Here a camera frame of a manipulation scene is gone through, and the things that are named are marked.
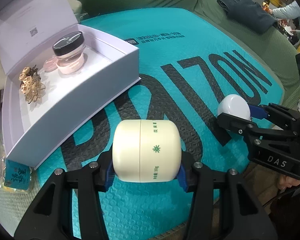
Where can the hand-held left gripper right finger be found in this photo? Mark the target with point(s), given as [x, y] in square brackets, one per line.
[183, 177]

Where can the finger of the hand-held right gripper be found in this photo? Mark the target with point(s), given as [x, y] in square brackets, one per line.
[235, 123]
[257, 112]

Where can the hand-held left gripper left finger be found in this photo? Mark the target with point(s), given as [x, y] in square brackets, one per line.
[108, 177]

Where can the small white round case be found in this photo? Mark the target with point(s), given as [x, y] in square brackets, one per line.
[233, 107]

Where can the cream cosmetic jar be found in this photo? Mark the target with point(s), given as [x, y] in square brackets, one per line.
[146, 150]

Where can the white hinged gift box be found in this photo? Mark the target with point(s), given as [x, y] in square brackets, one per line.
[65, 85]

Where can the clear bear hair claw clip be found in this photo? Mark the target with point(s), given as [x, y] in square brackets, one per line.
[33, 92]

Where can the pink round case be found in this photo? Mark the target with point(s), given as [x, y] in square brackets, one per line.
[70, 66]

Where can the brown bear hair claw clip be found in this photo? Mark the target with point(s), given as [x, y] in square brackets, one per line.
[31, 73]

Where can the black lid cosmetic jar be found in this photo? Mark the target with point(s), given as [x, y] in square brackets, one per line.
[68, 43]

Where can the person's right hand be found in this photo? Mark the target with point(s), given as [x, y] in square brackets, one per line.
[288, 182]

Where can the teal bubble mailer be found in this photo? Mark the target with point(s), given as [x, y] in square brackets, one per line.
[177, 62]

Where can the glass jar with teal label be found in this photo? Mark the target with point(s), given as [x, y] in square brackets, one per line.
[7, 170]

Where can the dark blue cloth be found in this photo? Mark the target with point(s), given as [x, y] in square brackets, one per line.
[245, 7]

